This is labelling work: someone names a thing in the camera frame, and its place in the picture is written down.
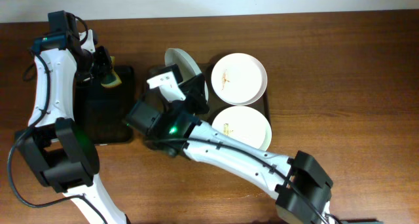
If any white plate bottom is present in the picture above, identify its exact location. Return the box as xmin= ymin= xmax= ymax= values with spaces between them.
xmin=211 ymin=106 xmax=272 ymax=151

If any black rectangular tray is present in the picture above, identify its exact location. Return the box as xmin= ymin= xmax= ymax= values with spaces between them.
xmin=73 ymin=65 xmax=136 ymax=145

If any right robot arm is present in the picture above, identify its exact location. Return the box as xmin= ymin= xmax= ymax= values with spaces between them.
xmin=124 ymin=74 xmax=338 ymax=223

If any green yellow sponge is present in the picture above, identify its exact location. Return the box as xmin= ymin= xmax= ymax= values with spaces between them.
xmin=100 ymin=56 xmax=122 ymax=88

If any brown serving tray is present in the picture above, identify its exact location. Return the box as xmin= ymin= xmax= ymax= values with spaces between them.
xmin=141 ymin=62 xmax=271 ymax=150

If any white plate top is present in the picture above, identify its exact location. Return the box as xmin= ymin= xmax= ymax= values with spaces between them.
xmin=211 ymin=53 xmax=268 ymax=105

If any white plate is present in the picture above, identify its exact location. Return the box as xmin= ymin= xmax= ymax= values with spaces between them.
xmin=164 ymin=48 xmax=209 ymax=103
xmin=211 ymin=106 xmax=272 ymax=151
xmin=211 ymin=53 xmax=268 ymax=105

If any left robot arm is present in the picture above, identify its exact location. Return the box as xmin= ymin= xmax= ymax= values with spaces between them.
xmin=12 ymin=48 xmax=129 ymax=223

